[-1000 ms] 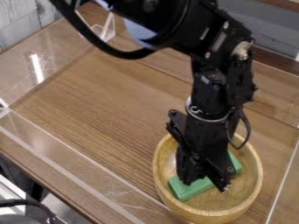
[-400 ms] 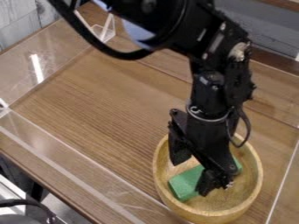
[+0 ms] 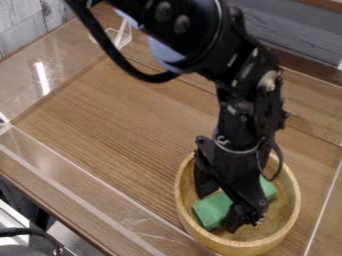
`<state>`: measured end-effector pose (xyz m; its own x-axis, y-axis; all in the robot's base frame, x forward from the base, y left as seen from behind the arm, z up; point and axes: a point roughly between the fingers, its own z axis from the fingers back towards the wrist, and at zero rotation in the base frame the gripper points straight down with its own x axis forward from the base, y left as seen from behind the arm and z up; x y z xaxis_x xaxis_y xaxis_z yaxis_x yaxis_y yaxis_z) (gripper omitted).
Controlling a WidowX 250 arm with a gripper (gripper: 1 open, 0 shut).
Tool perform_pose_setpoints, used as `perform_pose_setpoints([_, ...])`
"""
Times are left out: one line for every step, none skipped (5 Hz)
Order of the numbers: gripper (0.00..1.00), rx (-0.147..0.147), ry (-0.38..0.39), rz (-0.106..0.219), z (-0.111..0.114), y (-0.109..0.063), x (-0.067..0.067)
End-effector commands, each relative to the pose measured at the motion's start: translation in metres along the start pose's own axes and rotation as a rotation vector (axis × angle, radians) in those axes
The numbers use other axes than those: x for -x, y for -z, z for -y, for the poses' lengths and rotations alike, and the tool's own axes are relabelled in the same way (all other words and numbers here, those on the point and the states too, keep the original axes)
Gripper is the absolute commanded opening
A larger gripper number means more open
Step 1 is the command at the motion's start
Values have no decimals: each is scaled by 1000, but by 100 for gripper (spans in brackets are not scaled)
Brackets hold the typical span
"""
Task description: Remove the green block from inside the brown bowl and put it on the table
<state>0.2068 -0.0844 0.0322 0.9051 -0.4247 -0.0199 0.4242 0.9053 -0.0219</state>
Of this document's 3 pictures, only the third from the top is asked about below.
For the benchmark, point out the brown wooden bowl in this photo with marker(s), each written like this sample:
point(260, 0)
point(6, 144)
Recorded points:
point(250, 241)

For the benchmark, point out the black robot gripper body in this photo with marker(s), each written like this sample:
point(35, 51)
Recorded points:
point(236, 171)

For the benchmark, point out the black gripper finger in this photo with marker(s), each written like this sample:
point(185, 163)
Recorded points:
point(241, 215)
point(206, 184)

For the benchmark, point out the green rectangular block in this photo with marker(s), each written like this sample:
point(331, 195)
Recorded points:
point(210, 210)

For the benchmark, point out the clear acrylic corner bracket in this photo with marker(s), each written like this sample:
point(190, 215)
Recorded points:
point(120, 33)

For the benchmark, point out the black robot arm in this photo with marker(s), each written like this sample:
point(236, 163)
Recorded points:
point(198, 37)

